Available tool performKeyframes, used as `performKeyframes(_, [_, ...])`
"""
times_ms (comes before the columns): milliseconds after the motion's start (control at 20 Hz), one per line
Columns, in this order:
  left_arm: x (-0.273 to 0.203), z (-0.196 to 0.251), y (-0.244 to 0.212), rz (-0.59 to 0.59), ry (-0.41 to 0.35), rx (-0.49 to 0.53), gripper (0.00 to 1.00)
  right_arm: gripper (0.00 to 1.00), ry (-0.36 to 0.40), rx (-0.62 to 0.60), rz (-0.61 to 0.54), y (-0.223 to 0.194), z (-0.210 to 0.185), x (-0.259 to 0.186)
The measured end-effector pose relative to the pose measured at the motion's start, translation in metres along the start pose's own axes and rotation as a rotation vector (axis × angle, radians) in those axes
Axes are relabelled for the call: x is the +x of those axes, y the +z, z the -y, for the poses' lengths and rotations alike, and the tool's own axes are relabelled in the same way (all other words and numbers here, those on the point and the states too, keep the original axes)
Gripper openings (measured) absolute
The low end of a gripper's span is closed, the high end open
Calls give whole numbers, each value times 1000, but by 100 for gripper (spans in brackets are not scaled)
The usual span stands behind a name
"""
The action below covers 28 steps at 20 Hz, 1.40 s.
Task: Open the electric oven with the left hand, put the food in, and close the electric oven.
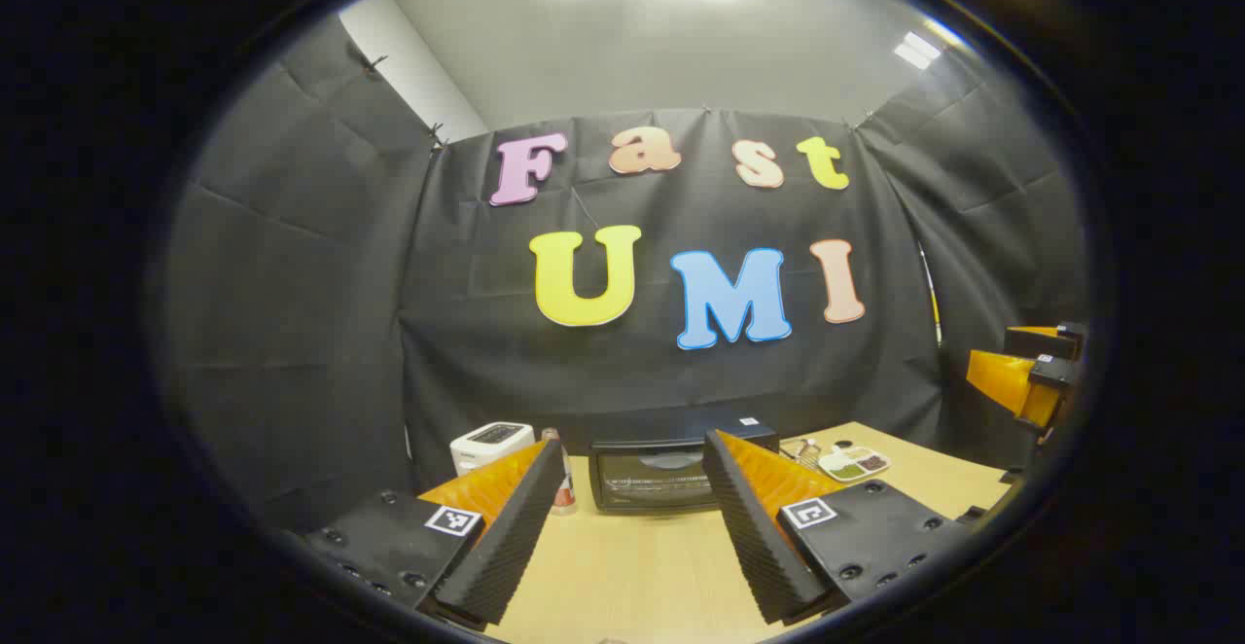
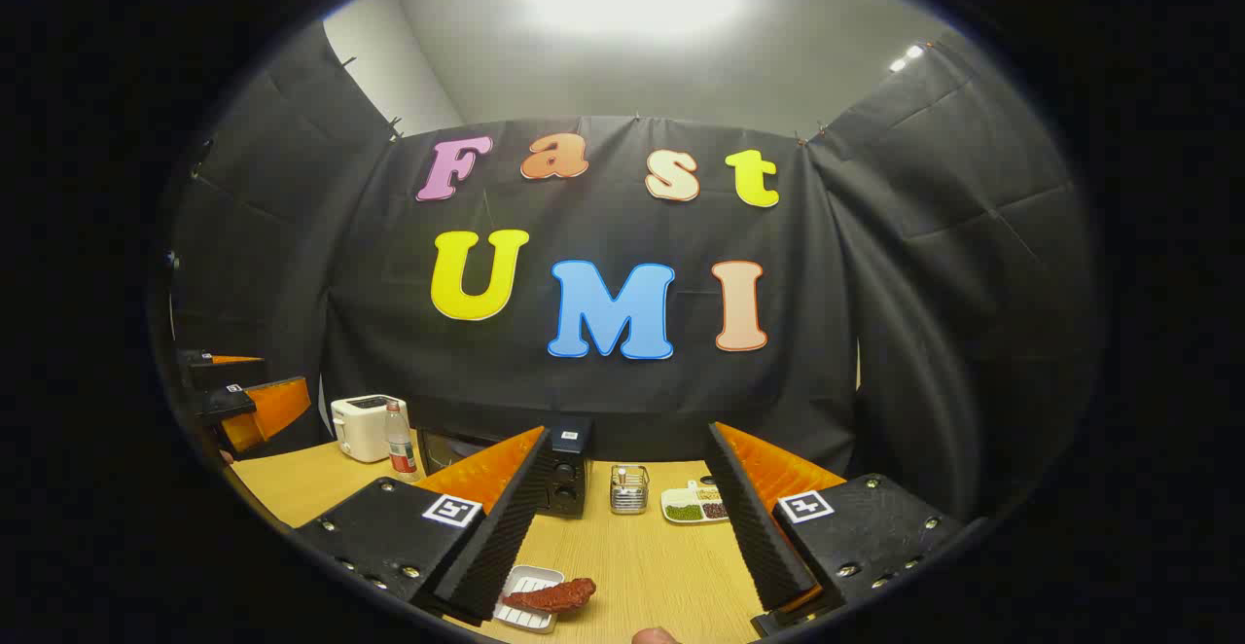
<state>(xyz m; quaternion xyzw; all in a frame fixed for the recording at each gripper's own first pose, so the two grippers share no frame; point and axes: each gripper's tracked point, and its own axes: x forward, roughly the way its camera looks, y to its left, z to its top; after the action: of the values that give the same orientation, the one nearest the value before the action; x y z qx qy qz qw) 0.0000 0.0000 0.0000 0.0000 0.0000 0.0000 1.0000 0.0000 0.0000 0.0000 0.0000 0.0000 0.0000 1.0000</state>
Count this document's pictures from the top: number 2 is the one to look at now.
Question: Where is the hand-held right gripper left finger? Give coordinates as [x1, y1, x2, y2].
[292, 425, 556, 625]

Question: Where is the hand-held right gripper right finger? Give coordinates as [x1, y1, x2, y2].
[704, 420, 975, 638]

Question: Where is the red roasted meat piece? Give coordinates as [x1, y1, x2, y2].
[503, 578, 597, 614]

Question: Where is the black electric oven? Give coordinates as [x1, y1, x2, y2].
[418, 417, 594, 519]

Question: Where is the white divided plate with beans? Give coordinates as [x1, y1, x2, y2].
[661, 481, 730, 525]

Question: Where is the small white ribbed tray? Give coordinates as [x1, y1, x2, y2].
[493, 564, 565, 633]

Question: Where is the white toaster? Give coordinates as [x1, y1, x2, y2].
[331, 395, 409, 463]

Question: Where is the clear plastic bottle red label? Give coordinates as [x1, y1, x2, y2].
[384, 401, 421, 483]

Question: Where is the black backdrop cloth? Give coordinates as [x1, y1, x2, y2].
[165, 21, 1100, 528]

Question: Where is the metal wire basket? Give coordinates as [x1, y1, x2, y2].
[610, 465, 650, 516]

